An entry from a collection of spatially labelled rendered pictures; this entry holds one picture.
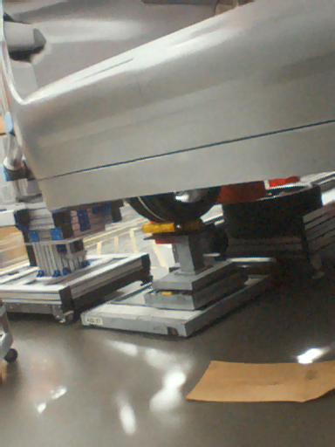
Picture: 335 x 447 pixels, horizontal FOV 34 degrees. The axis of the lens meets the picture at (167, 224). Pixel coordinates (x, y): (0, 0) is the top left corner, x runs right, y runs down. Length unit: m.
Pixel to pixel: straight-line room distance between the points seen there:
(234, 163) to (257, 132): 0.13
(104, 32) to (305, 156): 1.54
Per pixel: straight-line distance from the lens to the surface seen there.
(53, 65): 2.46
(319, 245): 3.42
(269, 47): 1.34
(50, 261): 3.90
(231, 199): 3.38
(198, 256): 3.08
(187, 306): 2.89
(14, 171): 3.48
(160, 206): 2.80
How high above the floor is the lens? 0.92
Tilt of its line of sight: 8 degrees down
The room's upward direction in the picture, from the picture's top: 12 degrees counter-clockwise
